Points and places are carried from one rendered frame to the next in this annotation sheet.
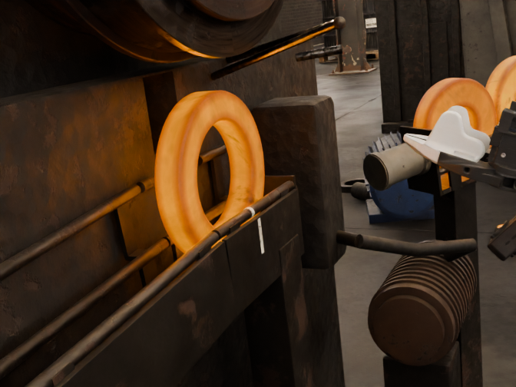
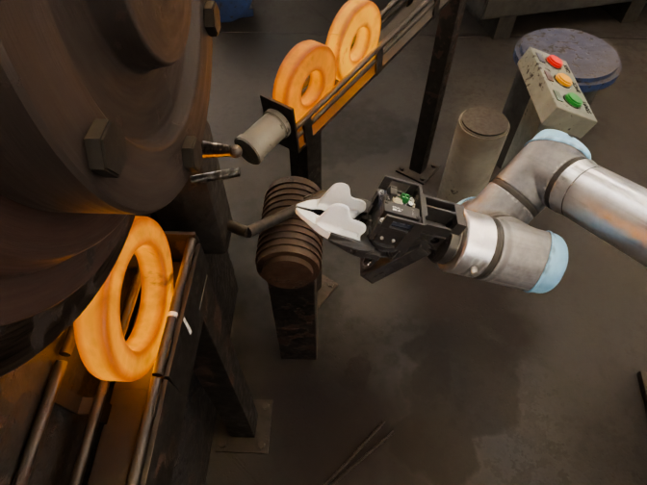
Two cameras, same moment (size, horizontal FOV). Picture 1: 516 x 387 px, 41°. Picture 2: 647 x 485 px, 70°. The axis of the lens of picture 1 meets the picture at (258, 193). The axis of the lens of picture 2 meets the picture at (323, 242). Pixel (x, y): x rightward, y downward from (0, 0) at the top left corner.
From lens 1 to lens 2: 0.50 m
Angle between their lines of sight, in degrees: 43
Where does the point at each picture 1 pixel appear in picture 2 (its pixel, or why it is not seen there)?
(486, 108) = (329, 64)
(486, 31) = not seen: outside the picture
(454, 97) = (306, 67)
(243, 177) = (152, 265)
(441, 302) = (311, 256)
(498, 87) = (339, 41)
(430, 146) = (322, 226)
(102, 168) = (23, 385)
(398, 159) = (266, 140)
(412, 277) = (287, 238)
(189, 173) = (118, 349)
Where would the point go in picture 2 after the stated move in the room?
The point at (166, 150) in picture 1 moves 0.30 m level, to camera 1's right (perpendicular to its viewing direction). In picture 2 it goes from (88, 343) to (361, 238)
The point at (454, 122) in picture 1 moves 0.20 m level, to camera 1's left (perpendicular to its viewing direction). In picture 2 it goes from (343, 212) to (185, 270)
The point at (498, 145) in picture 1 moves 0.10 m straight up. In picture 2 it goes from (379, 234) to (388, 176)
